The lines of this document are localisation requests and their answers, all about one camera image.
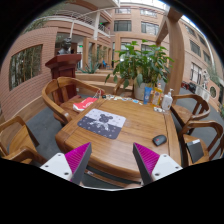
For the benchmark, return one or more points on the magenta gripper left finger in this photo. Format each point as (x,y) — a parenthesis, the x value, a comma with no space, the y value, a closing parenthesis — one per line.
(70,166)

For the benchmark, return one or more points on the dark bear-print mouse pad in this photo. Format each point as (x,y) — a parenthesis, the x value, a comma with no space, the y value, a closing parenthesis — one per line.
(102,123)

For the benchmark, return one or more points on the black computer mouse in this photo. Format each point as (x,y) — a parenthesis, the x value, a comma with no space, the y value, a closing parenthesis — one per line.
(160,139)

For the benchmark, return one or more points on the green potted plant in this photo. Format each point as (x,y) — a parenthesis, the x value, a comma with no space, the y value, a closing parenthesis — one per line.
(143,67)

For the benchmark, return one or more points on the wooden pillar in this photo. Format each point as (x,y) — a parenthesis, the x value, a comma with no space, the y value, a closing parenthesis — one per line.
(170,27)

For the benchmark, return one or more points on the wooden chair far left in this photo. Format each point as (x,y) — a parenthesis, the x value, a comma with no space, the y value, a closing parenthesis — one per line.
(60,94)

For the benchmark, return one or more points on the black notebook on chair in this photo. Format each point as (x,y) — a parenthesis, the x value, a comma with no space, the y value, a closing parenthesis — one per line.
(195,150)

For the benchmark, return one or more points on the wooden chair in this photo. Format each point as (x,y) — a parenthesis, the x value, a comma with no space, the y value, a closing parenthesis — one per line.
(216,144)
(60,94)
(183,114)
(17,142)

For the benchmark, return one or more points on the white pump bottle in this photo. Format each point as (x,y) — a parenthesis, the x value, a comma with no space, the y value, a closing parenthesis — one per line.
(167,101)

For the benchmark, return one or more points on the dark bust statue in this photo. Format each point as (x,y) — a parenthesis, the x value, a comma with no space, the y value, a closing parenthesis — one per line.
(65,47)

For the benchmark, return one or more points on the wooden chair far right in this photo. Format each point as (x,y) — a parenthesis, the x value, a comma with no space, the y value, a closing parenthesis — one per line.
(183,114)

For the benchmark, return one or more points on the dark wooden pedestal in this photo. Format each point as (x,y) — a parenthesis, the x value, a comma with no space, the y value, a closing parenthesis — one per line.
(63,65)

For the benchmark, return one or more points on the wooden chair near right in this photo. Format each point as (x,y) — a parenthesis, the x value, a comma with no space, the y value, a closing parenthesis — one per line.
(216,144)

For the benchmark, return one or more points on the blue tube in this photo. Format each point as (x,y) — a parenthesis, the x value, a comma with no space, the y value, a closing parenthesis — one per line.
(147,93)

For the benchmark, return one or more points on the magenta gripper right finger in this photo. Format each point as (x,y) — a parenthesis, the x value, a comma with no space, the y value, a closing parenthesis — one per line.
(153,166)

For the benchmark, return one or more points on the yellow bottle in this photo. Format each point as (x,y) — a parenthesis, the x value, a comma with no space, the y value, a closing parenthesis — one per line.
(157,95)

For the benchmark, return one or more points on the wooden chair near left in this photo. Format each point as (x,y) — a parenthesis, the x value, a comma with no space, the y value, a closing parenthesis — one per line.
(17,142)

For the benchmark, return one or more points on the wooden table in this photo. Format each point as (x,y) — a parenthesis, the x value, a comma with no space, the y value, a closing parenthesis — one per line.
(114,156)

